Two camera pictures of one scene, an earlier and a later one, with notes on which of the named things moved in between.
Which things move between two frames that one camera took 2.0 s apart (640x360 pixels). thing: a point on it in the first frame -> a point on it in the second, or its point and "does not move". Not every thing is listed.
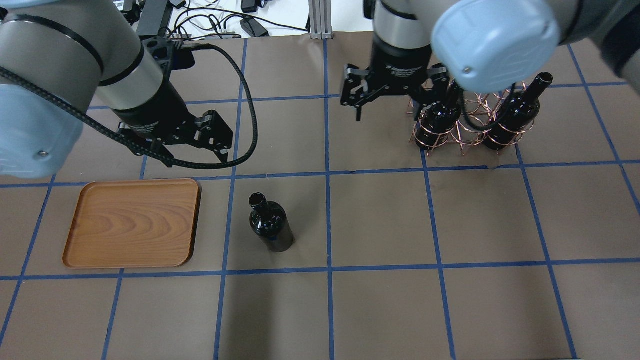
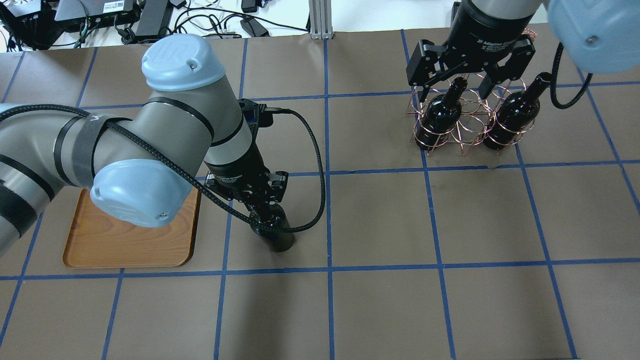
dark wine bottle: [269, 221] does not move
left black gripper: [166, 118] -> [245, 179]
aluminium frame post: [320, 19] does not move
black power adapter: [253, 27] does not move
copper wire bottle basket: [493, 119] does not move
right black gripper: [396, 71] -> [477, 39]
